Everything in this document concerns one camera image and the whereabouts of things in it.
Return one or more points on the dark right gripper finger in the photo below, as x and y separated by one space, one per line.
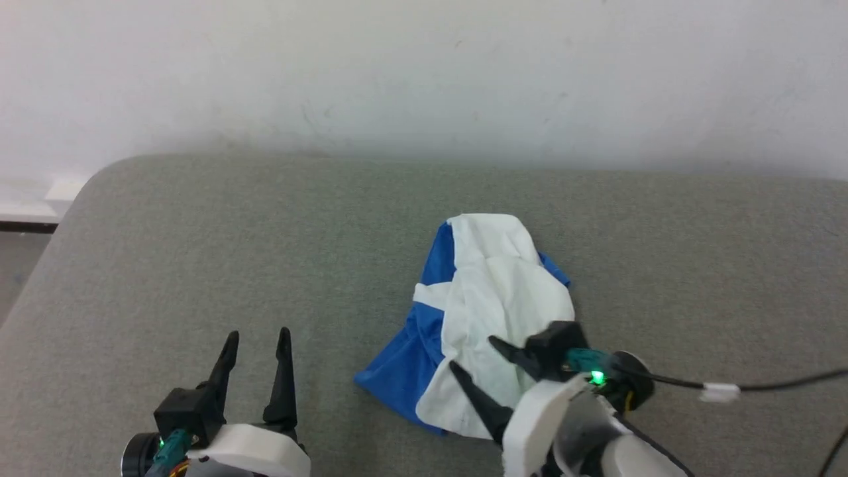
520 358
487 411

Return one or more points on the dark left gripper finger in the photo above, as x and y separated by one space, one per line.
283 391
228 361

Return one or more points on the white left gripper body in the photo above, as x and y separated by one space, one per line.
258 454

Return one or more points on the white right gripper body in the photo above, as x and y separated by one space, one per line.
533 430

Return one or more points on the blue and white garment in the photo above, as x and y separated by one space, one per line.
490 285

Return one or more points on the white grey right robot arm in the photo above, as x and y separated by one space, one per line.
636 462

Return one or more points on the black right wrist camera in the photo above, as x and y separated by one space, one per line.
556 344

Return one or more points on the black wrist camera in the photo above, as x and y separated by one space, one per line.
556 344
189 411

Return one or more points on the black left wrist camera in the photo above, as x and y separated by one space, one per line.
189 411

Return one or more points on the white wall baseboard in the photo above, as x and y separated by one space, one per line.
26 211

